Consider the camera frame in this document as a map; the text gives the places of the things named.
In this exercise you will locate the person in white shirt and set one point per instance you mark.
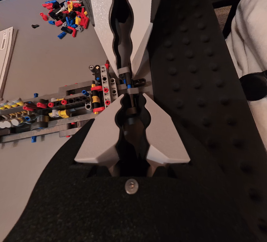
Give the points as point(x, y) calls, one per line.
point(250, 37)

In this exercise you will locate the black round disc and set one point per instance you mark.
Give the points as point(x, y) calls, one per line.
point(254, 87)

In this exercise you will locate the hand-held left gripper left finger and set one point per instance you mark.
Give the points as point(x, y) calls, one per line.
point(100, 139)

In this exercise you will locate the lego instruction booklet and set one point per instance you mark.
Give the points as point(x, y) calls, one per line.
point(6, 58)

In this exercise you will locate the black lego pin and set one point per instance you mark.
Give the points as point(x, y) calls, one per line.
point(35, 26)

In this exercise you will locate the black chair frame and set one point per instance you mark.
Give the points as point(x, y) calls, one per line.
point(226, 16)

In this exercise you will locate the black dotted pad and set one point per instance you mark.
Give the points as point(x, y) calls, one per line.
point(198, 79)

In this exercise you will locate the grey lego car chassis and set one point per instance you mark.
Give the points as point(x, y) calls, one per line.
point(71, 88)

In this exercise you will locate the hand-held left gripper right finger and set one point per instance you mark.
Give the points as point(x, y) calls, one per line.
point(166, 139)

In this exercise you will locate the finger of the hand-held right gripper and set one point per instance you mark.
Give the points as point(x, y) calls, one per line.
point(141, 6)
point(100, 6)

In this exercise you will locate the pile of small lego pieces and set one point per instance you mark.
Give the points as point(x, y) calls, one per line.
point(62, 14)

